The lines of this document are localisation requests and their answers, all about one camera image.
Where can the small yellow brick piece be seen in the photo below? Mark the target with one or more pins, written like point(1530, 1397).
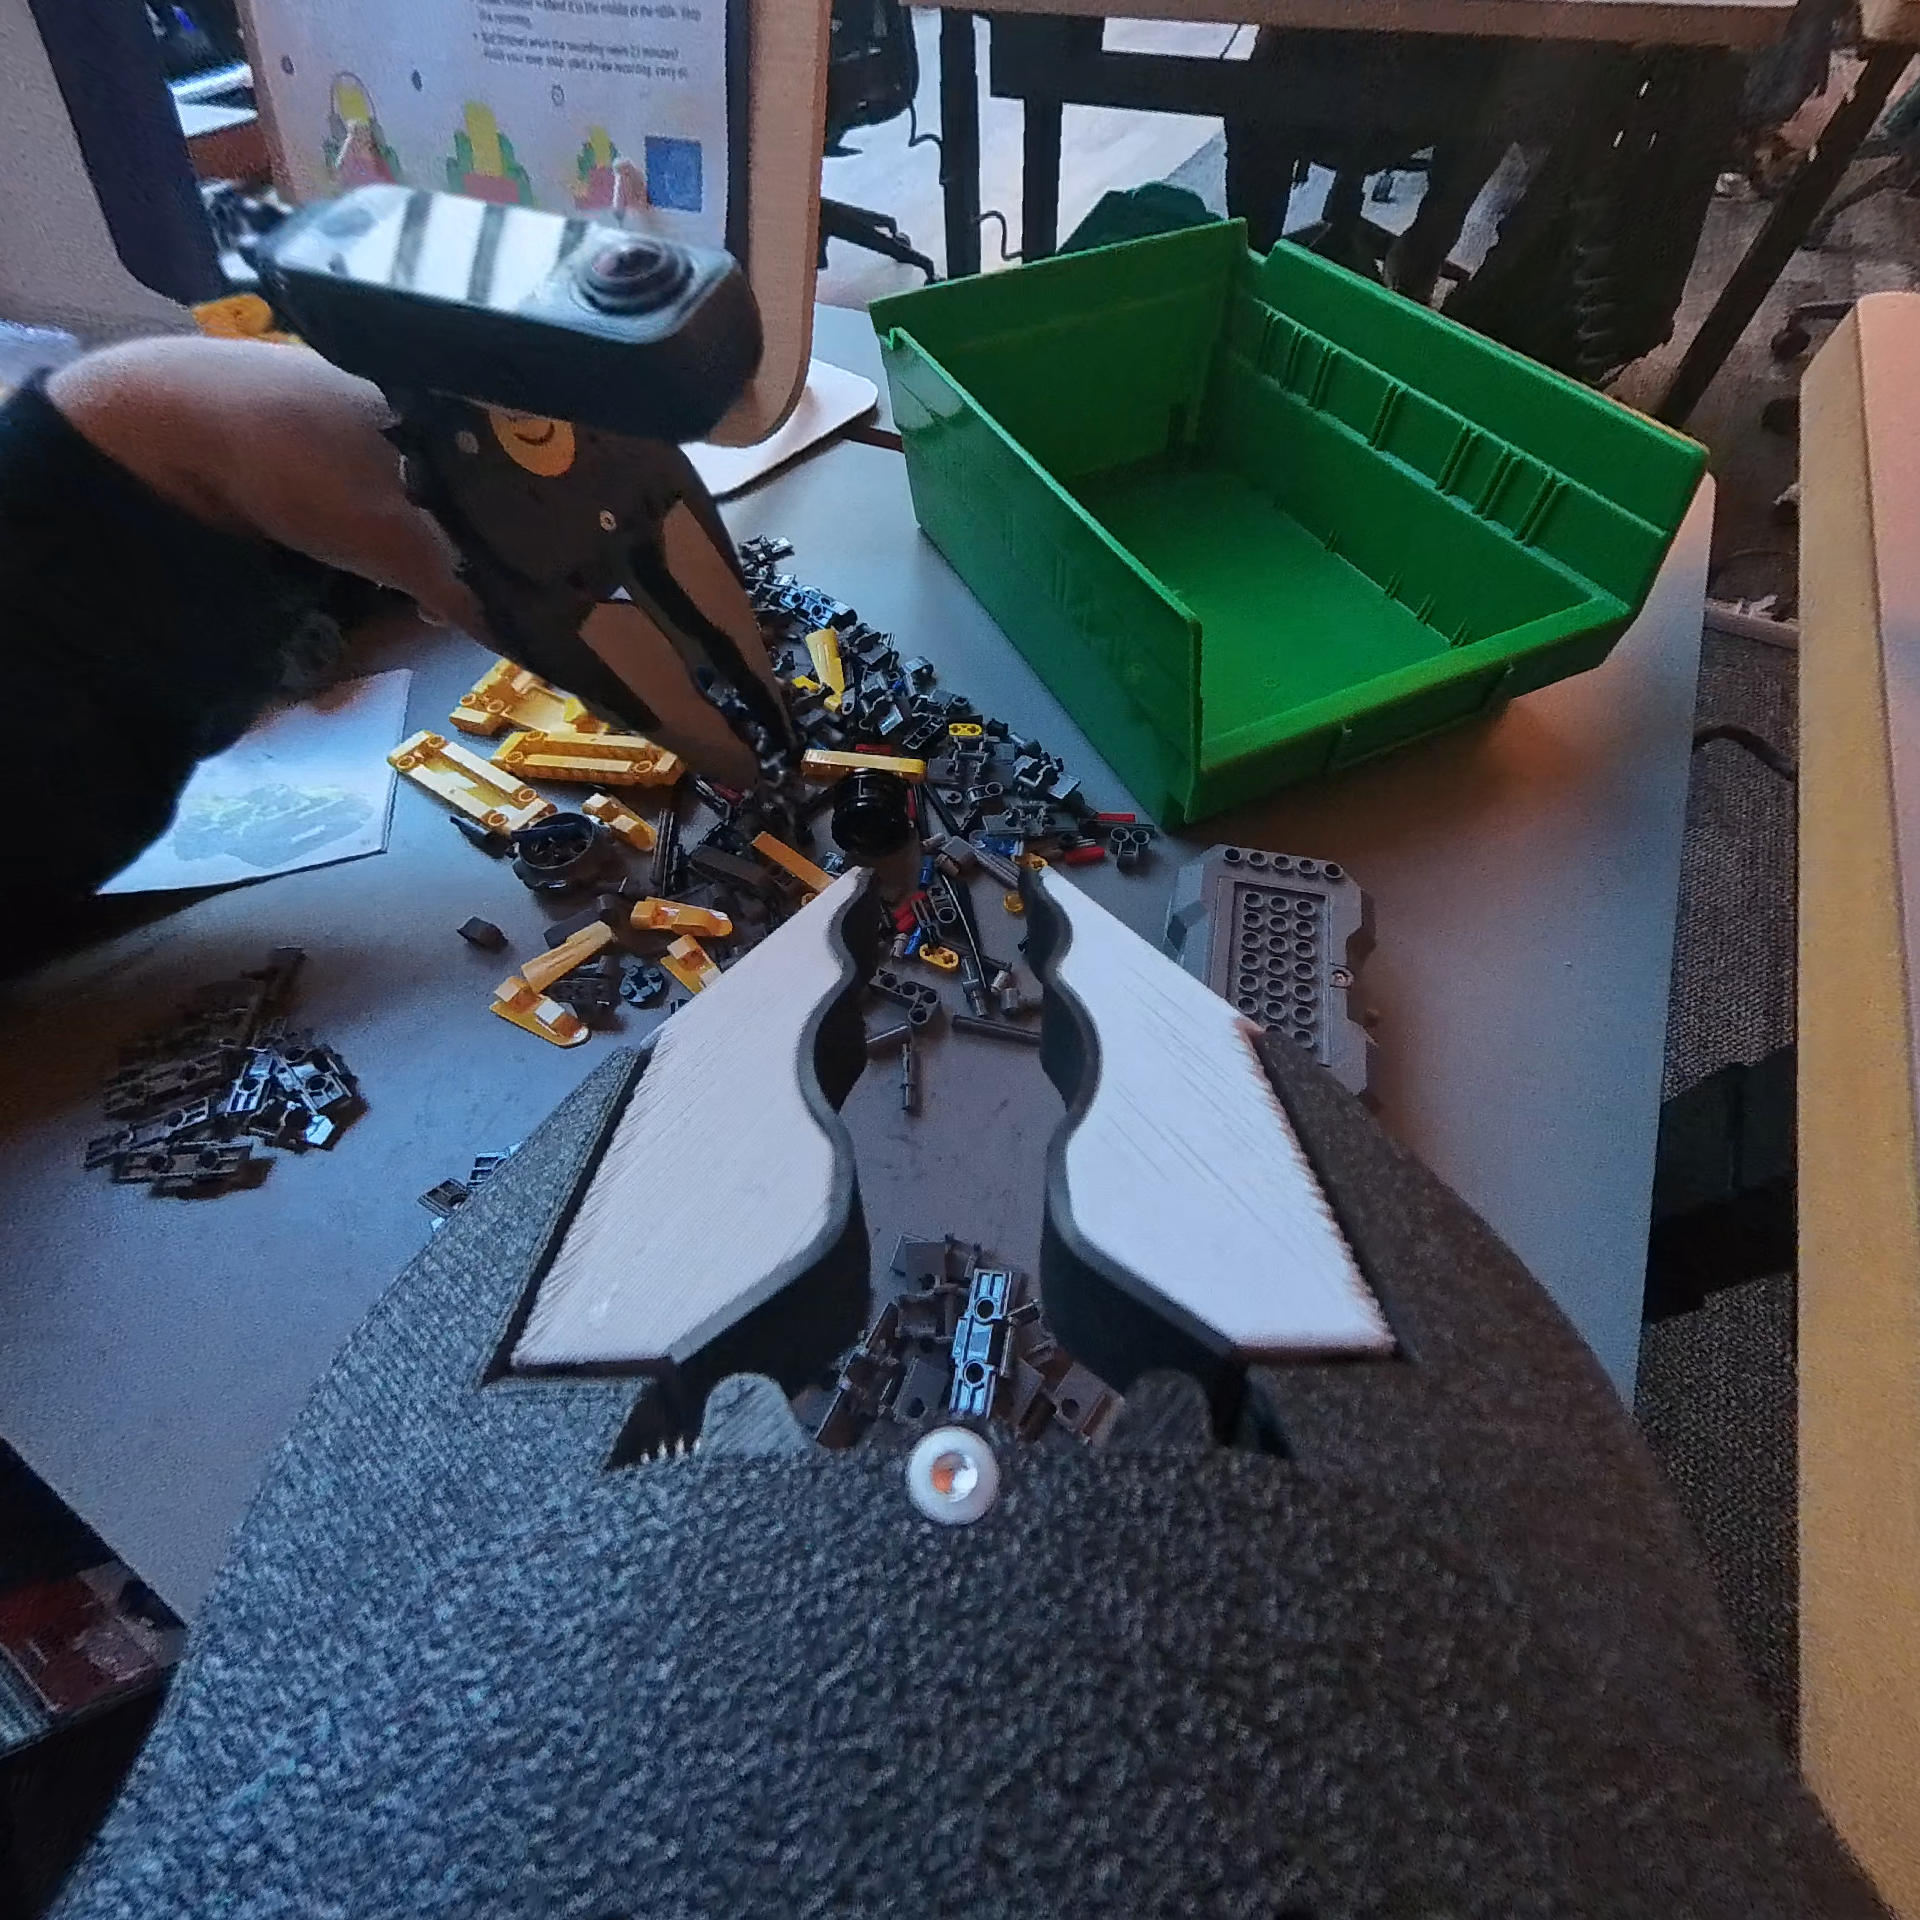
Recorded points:
point(682, 918)

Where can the heap of black track links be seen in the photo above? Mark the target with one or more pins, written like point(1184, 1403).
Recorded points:
point(226, 1084)

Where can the printed instruction sheet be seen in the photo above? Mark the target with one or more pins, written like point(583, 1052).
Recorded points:
point(514, 93)

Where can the yellow brick panel assembly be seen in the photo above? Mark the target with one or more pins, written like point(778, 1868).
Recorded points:
point(568, 762)

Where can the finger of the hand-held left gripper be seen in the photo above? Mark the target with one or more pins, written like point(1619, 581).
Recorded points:
point(724, 616)
point(664, 692)

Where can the person's left hand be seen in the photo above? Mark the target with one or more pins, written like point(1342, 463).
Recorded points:
point(240, 433)

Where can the white instruction booklet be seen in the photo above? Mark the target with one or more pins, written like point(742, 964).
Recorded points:
point(287, 789)

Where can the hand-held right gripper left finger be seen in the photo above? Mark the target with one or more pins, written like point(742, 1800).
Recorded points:
point(675, 1201)

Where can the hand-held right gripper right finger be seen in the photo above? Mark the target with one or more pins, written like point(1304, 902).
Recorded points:
point(1231, 1185)

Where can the wooden edged background table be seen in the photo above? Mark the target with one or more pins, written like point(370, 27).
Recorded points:
point(1870, 1052)

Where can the grey brick hub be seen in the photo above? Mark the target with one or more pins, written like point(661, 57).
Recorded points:
point(1274, 944)

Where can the dark grey brick cluster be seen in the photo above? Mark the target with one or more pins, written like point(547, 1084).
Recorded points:
point(463, 1179)

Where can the grey desk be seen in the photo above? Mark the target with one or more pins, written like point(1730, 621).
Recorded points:
point(1471, 902)

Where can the green plastic bin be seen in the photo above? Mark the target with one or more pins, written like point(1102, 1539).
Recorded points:
point(1591, 450)
point(1049, 571)

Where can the pile of grey brick parts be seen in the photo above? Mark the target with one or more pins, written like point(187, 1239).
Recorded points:
point(959, 781)

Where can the yellow pointed brick piece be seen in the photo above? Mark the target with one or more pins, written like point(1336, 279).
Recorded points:
point(556, 964)

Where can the small grey brick cluster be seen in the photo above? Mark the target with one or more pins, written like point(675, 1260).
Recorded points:
point(959, 1339)

